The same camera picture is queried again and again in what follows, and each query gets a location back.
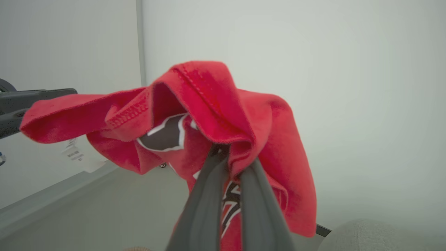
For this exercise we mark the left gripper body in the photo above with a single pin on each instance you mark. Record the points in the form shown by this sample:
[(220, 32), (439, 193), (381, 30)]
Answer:
[(5, 86)]

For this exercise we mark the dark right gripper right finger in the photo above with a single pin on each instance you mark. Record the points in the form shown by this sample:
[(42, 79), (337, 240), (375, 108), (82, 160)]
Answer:
[(261, 216)]

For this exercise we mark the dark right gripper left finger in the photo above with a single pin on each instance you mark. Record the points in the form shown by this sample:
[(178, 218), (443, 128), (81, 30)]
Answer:
[(204, 216)]

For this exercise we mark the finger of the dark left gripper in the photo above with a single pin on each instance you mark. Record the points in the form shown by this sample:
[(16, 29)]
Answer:
[(21, 99), (8, 125)]

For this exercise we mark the red printed t-shirt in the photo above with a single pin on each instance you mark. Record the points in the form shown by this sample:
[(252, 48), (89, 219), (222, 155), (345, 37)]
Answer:
[(216, 104)]

